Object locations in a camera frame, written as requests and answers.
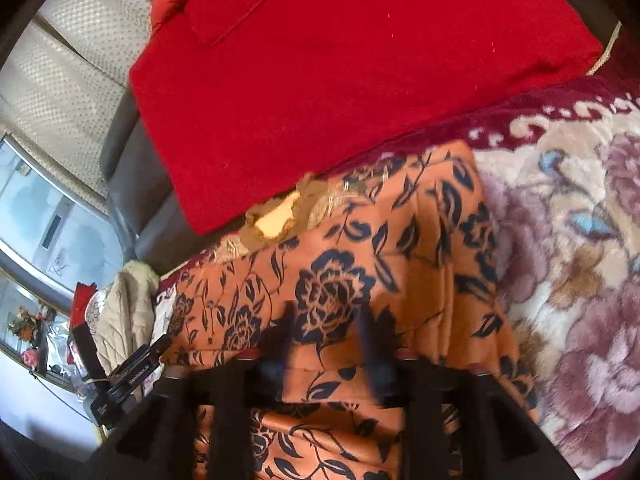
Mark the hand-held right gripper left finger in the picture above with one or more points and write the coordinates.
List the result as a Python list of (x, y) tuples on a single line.
[(286, 345)]

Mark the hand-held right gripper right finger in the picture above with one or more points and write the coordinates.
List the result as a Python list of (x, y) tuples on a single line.
[(367, 350)]

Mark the orange black floral garment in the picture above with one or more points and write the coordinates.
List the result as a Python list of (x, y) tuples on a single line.
[(350, 280)]

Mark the beige jacket with fur trim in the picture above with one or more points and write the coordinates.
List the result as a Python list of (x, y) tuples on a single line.
[(125, 310)]

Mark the red packet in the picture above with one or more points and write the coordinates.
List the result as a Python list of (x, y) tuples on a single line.
[(82, 305)]

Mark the flower bouquet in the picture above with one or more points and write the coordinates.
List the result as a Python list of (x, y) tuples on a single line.
[(25, 322)]

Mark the torn tan cover yellow foam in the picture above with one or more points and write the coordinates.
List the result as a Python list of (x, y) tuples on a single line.
[(272, 222)]

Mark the glass window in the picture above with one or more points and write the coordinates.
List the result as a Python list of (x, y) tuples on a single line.
[(55, 220)]

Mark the dark leather sofa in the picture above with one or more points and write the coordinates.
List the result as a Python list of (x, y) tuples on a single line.
[(145, 195)]

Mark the floral plush blanket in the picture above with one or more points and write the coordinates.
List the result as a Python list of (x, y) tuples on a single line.
[(575, 220)]

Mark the red knit cloth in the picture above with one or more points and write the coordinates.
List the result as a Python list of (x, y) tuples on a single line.
[(350, 85)]

